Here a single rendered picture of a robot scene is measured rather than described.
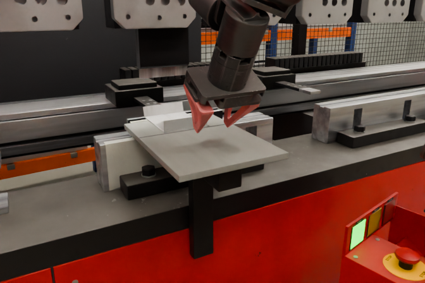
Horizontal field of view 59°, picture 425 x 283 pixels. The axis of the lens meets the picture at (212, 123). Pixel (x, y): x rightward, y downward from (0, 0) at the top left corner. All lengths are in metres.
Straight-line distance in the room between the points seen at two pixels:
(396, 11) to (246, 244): 0.68
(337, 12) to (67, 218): 0.70
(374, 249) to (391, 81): 0.89
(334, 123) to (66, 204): 0.65
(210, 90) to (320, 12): 0.45
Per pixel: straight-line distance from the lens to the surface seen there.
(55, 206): 0.73
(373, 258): 0.78
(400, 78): 1.61
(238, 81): 0.51
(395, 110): 1.18
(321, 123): 1.02
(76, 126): 0.96
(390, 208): 0.87
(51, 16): 0.66
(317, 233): 0.92
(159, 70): 0.75
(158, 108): 0.77
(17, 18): 0.65
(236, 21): 0.46
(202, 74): 0.53
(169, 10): 0.70
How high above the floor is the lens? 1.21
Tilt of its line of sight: 17 degrees down
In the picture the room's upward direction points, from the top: straight up
